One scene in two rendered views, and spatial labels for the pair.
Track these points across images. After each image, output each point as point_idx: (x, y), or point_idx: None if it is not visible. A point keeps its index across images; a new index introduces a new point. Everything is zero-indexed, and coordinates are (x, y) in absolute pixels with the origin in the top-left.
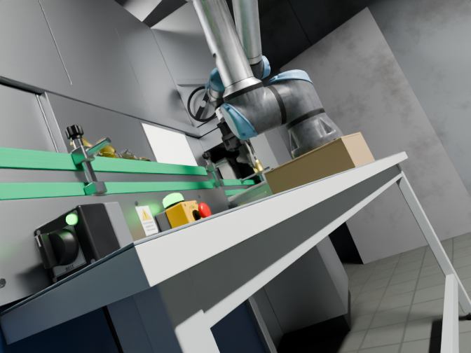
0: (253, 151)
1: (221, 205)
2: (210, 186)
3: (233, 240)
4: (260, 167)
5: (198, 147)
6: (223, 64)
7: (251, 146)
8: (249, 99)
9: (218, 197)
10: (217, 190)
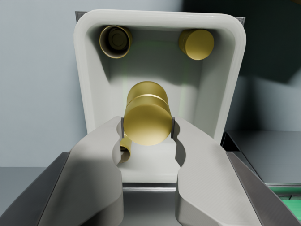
0: (103, 163)
1: (280, 153)
2: (290, 203)
3: None
4: (164, 94)
5: None
6: None
7: (25, 218)
8: None
9: (288, 166)
10: (286, 179)
